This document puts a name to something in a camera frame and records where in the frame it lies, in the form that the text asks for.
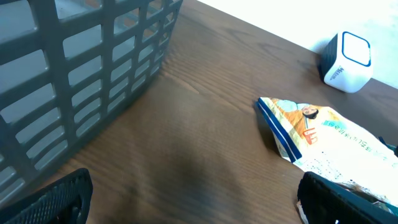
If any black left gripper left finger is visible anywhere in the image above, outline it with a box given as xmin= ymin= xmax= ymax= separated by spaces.
xmin=1 ymin=168 xmax=93 ymax=224

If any yellow snack bag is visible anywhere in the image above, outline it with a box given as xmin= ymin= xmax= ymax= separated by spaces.
xmin=256 ymin=97 xmax=397 ymax=215

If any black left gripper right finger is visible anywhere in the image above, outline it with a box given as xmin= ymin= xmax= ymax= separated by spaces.
xmin=297 ymin=172 xmax=397 ymax=224

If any grey plastic basket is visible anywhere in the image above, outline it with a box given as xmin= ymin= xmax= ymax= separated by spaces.
xmin=1 ymin=0 xmax=182 ymax=207

